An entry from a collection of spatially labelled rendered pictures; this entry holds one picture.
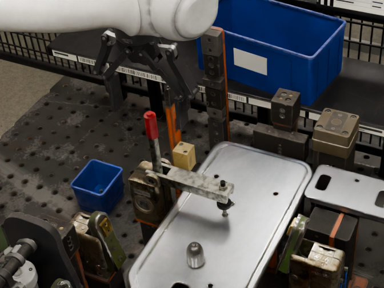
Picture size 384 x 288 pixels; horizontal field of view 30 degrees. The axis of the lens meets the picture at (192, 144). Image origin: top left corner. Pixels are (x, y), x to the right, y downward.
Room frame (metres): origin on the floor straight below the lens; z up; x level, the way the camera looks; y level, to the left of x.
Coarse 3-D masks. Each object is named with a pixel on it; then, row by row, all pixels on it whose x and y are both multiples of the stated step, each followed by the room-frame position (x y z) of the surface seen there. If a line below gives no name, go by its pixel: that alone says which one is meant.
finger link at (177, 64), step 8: (168, 48) 0.98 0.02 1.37; (176, 48) 0.98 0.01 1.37; (168, 56) 0.97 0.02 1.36; (176, 56) 0.98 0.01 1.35; (176, 64) 0.97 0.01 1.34; (184, 64) 0.98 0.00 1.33; (176, 72) 0.97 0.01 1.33; (184, 72) 0.97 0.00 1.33; (184, 80) 0.96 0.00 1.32; (192, 80) 0.97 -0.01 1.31; (184, 88) 0.96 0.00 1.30; (192, 88) 0.96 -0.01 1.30; (192, 96) 0.95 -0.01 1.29
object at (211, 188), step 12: (168, 168) 1.01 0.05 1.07; (180, 168) 1.01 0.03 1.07; (168, 180) 0.98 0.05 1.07; (180, 180) 0.97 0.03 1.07; (192, 180) 0.97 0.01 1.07; (204, 180) 0.97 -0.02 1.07; (216, 180) 0.96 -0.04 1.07; (192, 192) 0.95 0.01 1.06; (204, 192) 0.94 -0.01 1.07; (216, 192) 0.93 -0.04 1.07; (228, 192) 0.93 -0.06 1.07; (228, 204) 0.93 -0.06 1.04
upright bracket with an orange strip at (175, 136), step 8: (168, 88) 1.10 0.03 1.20; (168, 96) 1.09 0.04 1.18; (168, 104) 1.09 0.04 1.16; (168, 112) 1.09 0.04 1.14; (168, 120) 1.10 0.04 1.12; (176, 120) 1.11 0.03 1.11; (168, 128) 1.10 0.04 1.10; (176, 128) 1.11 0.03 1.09; (176, 136) 1.10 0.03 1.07; (176, 144) 1.10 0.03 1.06; (176, 192) 1.10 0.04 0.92
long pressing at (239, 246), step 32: (224, 160) 1.09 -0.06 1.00; (256, 160) 1.08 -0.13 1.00; (288, 160) 1.07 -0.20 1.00; (256, 192) 0.99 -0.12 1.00; (288, 192) 0.98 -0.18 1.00; (160, 224) 0.93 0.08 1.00; (192, 224) 0.92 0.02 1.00; (224, 224) 0.92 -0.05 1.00; (256, 224) 0.91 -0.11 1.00; (288, 224) 0.91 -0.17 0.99; (160, 256) 0.85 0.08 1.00; (224, 256) 0.84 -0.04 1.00; (256, 256) 0.83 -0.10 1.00
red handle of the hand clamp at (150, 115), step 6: (144, 114) 1.02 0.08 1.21; (150, 114) 1.01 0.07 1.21; (150, 120) 1.00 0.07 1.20; (156, 120) 1.01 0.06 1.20; (150, 126) 1.00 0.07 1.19; (156, 126) 1.01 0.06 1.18; (150, 132) 1.00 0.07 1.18; (156, 132) 1.00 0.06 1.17; (150, 138) 1.00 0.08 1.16; (156, 138) 1.01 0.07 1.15; (150, 144) 1.01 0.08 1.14; (156, 144) 1.01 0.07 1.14; (150, 150) 1.01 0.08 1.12; (156, 150) 1.00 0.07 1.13; (156, 156) 1.00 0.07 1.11; (156, 162) 1.00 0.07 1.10; (156, 168) 1.00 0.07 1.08
